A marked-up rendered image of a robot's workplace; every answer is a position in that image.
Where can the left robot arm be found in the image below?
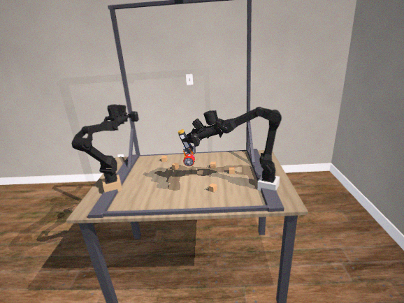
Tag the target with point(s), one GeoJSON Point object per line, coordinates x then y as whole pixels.
{"type": "Point", "coordinates": [228, 125]}

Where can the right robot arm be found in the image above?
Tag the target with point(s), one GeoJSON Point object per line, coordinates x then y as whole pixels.
{"type": "Point", "coordinates": [85, 144]}

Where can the grey metal overhead frame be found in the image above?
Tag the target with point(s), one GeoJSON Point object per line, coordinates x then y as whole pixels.
{"type": "Point", "coordinates": [133, 136]}

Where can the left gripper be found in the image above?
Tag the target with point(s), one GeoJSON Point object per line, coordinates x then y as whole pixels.
{"type": "Point", "coordinates": [194, 137]}

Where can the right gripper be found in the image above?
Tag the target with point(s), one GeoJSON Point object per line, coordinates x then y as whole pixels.
{"type": "Point", "coordinates": [133, 115]}

